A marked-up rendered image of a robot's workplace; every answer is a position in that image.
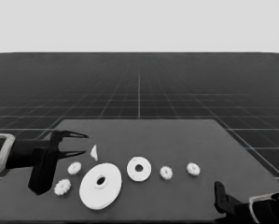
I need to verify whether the large thick white disc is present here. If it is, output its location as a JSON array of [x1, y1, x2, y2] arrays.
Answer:
[[78, 162, 123, 211]]

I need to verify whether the small white T-shaped piece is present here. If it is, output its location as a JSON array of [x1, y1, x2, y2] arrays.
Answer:
[[90, 144, 99, 162]]

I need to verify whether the white round carrier with pins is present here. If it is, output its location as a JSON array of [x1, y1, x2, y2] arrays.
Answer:
[[126, 156, 152, 182]]

